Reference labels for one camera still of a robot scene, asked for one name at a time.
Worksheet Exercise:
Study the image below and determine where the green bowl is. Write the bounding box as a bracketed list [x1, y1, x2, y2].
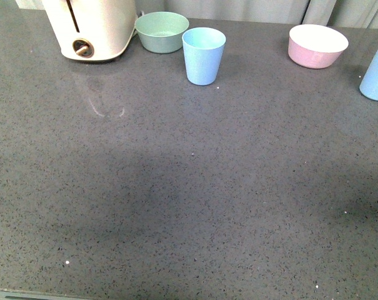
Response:
[135, 11, 189, 54]

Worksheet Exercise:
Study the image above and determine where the white toaster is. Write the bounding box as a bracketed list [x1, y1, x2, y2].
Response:
[42, 0, 137, 61]

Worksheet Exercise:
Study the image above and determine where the pink bowl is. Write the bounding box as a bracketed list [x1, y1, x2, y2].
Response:
[288, 24, 349, 69]

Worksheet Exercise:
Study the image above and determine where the grey curtain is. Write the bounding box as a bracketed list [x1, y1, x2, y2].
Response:
[15, 0, 378, 29]

